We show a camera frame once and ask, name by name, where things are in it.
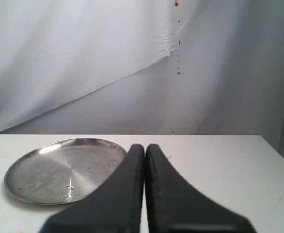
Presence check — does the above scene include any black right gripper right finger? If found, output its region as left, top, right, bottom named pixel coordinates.
left=145, top=144, right=255, bottom=233

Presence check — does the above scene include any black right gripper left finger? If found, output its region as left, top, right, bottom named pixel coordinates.
left=41, top=144, right=144, bottom=233

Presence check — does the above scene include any round stainless steel plate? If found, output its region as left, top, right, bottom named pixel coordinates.
left=3, top=138, right=127, bottom=205

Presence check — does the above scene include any white backdrop cloth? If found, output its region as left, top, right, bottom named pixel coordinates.
left=0, top=0, right=284, bottom=158

